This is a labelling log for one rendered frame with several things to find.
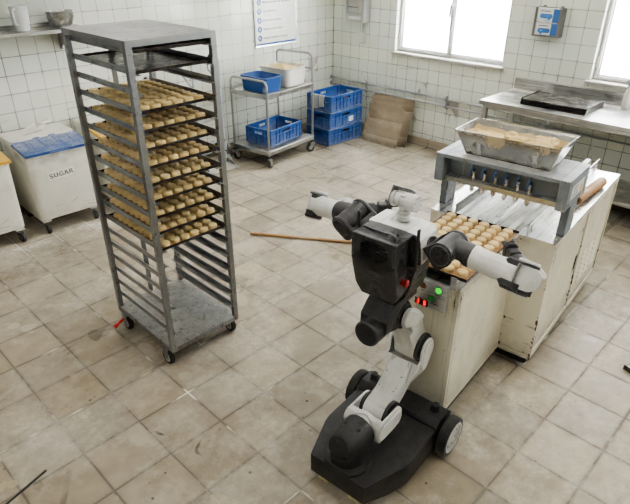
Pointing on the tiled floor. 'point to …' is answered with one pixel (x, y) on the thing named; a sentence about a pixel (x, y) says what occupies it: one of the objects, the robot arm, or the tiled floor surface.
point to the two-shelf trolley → (268, 115)
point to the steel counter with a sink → (623, 121)
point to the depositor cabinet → (519, 335)
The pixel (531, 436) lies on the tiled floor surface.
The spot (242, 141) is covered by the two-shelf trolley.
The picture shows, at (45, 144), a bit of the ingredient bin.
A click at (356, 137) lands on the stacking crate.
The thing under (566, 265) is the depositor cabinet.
